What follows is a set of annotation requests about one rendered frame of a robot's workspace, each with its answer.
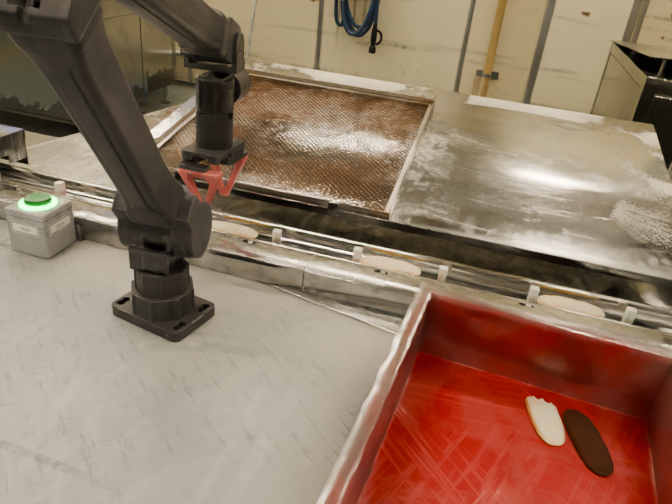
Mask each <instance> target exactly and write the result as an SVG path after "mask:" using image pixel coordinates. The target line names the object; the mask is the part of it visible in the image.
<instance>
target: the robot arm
mask: <svg viewBox="0 0 672 504"><path fill-rule="evenodd" d="M101 1H102V0H0V32H3V33H7V34H8V36H9V37H10V39H11V40H12V41H13V43H14V44H15V45H16V46H17V47H18V48H19V49H20V50H21V51H22V52H24V53H25V54H26V55H27V56H28V57H29V58H30V59H31V60H32V62H33V63H34V64H35V65H36V66H37V68H38V69H39V70H40V72H41V73H42V74H43V76H44V77H45V78H46V80H47V81H48V83H49V84H50V86H51V87H52V89H53V91H54V92H55V94H56V95H57V97H58V98H59V100H60V101H61V103H62V105H63V106H64V108H65V109H66V111H67V112H68V114H69V116H70V117H71V119H72V120H73V122H74V123H75V125H76V126H77V128H78V130H79V131H80V133H81V134H82V136H83V137H84V139H85V141H86V142H87V144H88V145H89V147H90V148H91V150H92V151H93V153H94V155H95V156H96V158H97V159H98V161H99V162H100V164H101V166H102V167H103V169H104V170H105V172H106V173H107V175H108V177H109V178H110V180H111V181H112V183H113V184H114V186H115V188H116V189H117V191H116V193H115V196H114V199H113V202H112V205H111V211H112V212H113V214H114V215H115V217H116V218H117V234H118V238H119V240H120V243H121V244H122V245H123V246H126V247H129V248H128V252H129V264H130V269H133V271H134V280H132V281H131V291H130V292H128V293H126V294H125V295H123V296H121V297H120V298H118V299H116V300H115V301H113V302H112V312H113V315H114V316H116V317H118V318H120V319H123V320H125V321H127V322H129V323H131V324H133V325H136V326H138V327H140V328H142V329H144V330H146V331H149V332H151V333H153V334H155V335H157V336H159V337H162V338H164V339H166V340H168V341H170V342H174V343H176V342H180V341H182V340H183V339H184V338H186V337H187V336H188V335H190V334H191V333H192V332H194V331H195V330H196V329H198V328H199V327H200V326H202V325H203V324H204V323H206V322H207V321H208V320H210V319H211V318H212V317H213V316H214V315H215V305H214V303H213V302H210V301H208V300H205V299H203V298H201V297H198V296H196V295H194V288H193V280H192V276H190V274H189V262H188V261H186V259H185V258H201V257H202V256H203V254H204V253H205V251H206V249H207V246H208V243H209V240H210V236H211V230H212V210H211V203H212V201H213V199H214V196H215V194H216V191H217V189H218V190H219V193H220V195H224V196H228V195H229V193H230V191H231V189H232V187H233V185H234V183H235V181H236V179H237V177H238V175H239V173H240V171H241V170H242V168H243V166H244V164H245V162H246V160H247V159H248V151H247V150H244V149H245V140H243V139H238V138H233V108H234V103H235V102H237V101H238V100H240V99H241V98H243V97H244V96H245V95H246V94H247V93H248V92H249V90H250V87H251V79H250V76H249V74H248V72H247V71H246V69H245V59H244V35H243V33H242V31H241V27H240V25H239V24H238V23H237V22H236V21H235V20H234V19H233V18H232V17H227V16H226V15H225V14H224V13H222V12H221V11H219V10H217V9H215V8H212V7H211V6H210V5H208V4H207V3H206V2H205V1H204V0H115V1H116V2H118V3H119V4H121V5H122V6H124V7H125V8H127V9H128V10H130V11H131V12H133V13H134V14H136V15H137V16H139V17H140V18H142V19H143V20H145V21H146V22H148V23H149V24H151V25H152V26H154V27H155V28H157V29H158V30H160V31H161V32H163V33H164V34H166V35H167V36H169V37H170V38H172V39H173V40H175V41H176V42H177V43H178V46H179V47H180V54H182V55H184V67H188V68H194V69H202V70H209V71H207V72H205V73H203V74H199V75H196V76H195V109H196V141H195V142H193V143H191V144H190V145H188V146H186V147H184V148H182V149H181V158H183V161H181V162H179V163H178V173H179V175H180V176H181V178H182V179H183V181H184V182H185V184H186V186H187V187H188V189H189V190H190V192H191V194H192V195H191V194H186V193H185V191H184V188H183V186H182V185H181V184H180V182H179V181H177V180H176V179H175V178H174V176H173V175H172V173H171V172H170V170H169V169H168V167H167V165H166V163H165V161H164V159H163V157H162V155H161V153H160V151H159V148H158V146H157V144H156V142H155V140H154V138H153V136H152V133H151V131H150V129H149V127H148V125H147V123H146V121H145V118H144V116H143V114H142V112H141V110H140V108H139V106H138V103H137V101H136V99H135V97H134V95H133V93H132V91H131V88H130V86H129V84H128V82H127V80H126V78H125V76H124V73H123V71H122V69H121V67H120V65H119V63H118V61H117V58H116V56H115V54H114V52H113V50H112V47H111V45H110V42H109V39H108V36H107V33H106V30H105V26H104V21H103V16H102V12H103V9H102V6H101V4H100V3H101ZM205 159H207V163H208V164H210V166H211V169H212V170H210V166H209V165H204V164H199V163H200V162H201V161H203V160H205ZM220 164H223V165H229V166H230V165H233V164H234V165H235V167H234V169H233V171H232V173H231V176H230V178H229V180H228V182H227V184H226V187H225V186H224V184H223V180H222V176H223V172H221V170H220ZM193 177H195V178H200V179H205V181H207V182H209V187H208V191H207V195H206V198H205V201H202V199H201V196H200V194H199V191H198V189H197V186H196V184H195V181H194V179H193Z"/></svg>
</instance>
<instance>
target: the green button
mask: <svg viewBox="0 0 672 504"><path fill-rule="evenodd" d="M23 201H24V204H25V205H27V206H31V207H39V206H45V205H48V204H50V203H51V202H52V197H51V196H50V195H49V194H46V193H33V194H29V195H27V196H26V197H25V198H24V199H23Z"/></svg>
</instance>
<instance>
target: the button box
mask: <svg viewBox="0 0 672 504"><path fill-rule="evenodd" d="M53 197H55V196H53ZM55 198H56V199H57V201H58V203H57V205H56V206H54V207H52V208H50V209H46V210H41V211H28V210H24V209H21V208H20V207H19V204H18V203H19V201H20V200H19V201H17V202H15V203H13V204H11V205H9V206H7V207H5V208H4V210H5V215H6V220H7V225H8V230H9V236H10V241H11V246H12V249H13V250H15V251H19V252H23V253H27V254H31V255H35V256H39V257H43V258H47V259H49V258H51V257H53V256H54V255H56V254H57V253H59V252H60V251H62V250H63V249H65V248H66V247H68V246H69V245H71V244H72V243H74V242H75V241H76V240H77V241H83V238H82V230H81V225H79V224H75V223H74V216H73V209H72V202H71V200H68V199H63V198H59V197H55Z"/></svg>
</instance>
